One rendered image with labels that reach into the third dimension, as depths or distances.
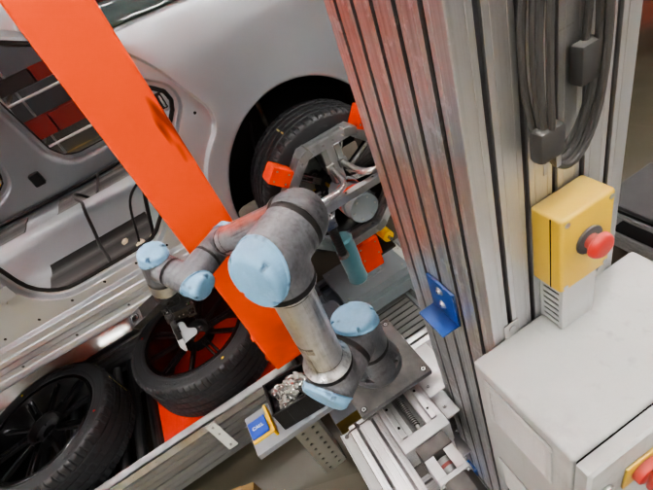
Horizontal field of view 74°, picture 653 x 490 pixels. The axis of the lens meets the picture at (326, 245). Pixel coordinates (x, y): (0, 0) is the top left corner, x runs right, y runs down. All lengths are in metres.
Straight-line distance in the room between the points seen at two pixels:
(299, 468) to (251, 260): 1.56
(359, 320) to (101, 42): 0.85
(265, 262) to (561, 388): 0.46
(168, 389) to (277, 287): 1.39
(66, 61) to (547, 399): 1.11
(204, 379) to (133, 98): 1.20
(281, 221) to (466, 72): 0.40
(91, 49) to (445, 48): 0.86
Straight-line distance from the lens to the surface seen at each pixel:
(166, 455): 2.06
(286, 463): 2.19
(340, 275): 2.39
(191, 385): 1.98
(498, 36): 0.47
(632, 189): 2.44
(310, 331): 0.85
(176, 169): 1.22
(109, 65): 1.15
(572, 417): 0.69
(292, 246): 0.71
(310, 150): 1.67
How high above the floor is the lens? 1.85
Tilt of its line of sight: 39 degrees down
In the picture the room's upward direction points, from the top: 25 degrees counter-clockwise
